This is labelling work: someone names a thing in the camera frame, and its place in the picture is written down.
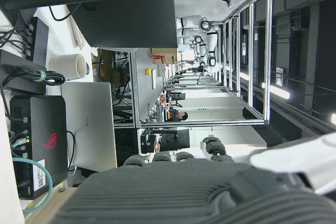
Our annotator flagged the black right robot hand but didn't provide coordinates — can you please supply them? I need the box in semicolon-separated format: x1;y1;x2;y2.
51;132;336;224

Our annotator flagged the white paper cup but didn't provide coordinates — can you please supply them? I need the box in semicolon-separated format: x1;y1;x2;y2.
49;54;88;81

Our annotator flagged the black background monitor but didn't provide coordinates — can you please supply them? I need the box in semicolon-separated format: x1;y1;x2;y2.
159;128;191;153

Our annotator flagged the person in black shirt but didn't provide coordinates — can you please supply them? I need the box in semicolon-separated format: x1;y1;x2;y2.
166;108;190;123

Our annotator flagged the silver laptop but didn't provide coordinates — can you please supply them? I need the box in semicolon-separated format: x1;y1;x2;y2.
60;82;118;173

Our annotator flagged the black mini computer red logo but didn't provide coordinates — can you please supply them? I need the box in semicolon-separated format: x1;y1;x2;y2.
9;95;69;200

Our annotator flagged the brown cardboard box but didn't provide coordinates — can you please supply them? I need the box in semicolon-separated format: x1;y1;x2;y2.
150;48;179;65

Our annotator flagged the long ceiling light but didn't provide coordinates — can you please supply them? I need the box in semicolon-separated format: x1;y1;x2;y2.
261;82;291;99

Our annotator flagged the white humanoid robot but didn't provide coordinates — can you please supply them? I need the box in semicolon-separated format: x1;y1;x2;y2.
176;15;220;74

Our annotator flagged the white paper stack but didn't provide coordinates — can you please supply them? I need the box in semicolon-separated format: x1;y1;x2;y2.
69;18;87;50

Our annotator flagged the black Huawei monitor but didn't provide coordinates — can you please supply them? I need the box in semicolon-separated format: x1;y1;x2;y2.
51;0;180;49

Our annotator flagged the black power brick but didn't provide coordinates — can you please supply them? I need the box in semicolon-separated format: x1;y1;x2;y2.
0;49;48;95

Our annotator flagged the black port hub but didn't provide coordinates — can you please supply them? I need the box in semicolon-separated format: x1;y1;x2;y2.
24;17;51;63

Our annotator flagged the teal network cable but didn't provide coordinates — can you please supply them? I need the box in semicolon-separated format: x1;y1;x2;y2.
11;139;54;215

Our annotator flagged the black bundled cable green tie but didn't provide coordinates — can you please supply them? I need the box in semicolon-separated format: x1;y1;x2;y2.
1;69;66;91

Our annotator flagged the aluminium cage frame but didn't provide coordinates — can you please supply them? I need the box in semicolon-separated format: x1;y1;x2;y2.
130;0;274;128

